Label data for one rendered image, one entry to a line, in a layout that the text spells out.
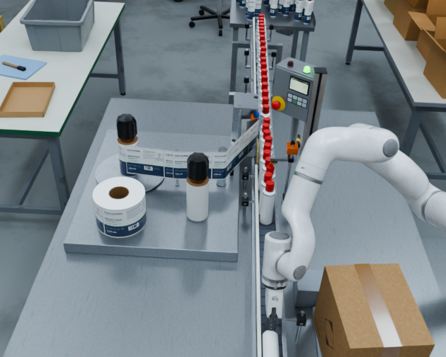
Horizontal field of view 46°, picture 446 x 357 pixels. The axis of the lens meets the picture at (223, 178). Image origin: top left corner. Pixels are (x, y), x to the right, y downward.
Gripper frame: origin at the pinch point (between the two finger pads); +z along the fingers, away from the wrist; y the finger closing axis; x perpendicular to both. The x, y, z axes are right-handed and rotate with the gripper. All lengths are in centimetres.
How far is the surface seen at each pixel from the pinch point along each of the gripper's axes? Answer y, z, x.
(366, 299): -9.6, -16.8, -26.2
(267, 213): 48, -19, 0
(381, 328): -18.8, -13.5, -28.9
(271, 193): 45, -29, -1
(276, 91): 54, -67, 0
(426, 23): 223, -92, -111
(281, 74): 51, -74, -1
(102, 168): 78, -24, 73
